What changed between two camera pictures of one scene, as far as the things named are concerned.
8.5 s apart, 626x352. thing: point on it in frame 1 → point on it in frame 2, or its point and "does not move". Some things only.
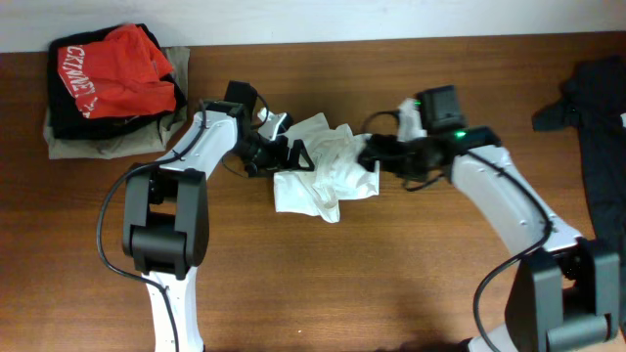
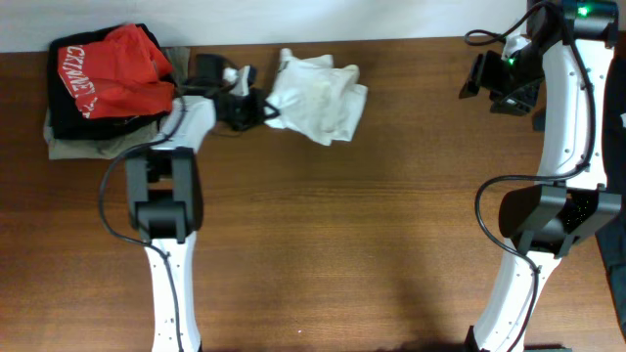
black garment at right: [596, 110] does not move
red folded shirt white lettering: [123, 74] does not move
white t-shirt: [339, 170] → [316, 99]
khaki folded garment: [150, 139] does not move
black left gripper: [282, 153] → [252, 110]
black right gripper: [387, 154] → [512, 98]
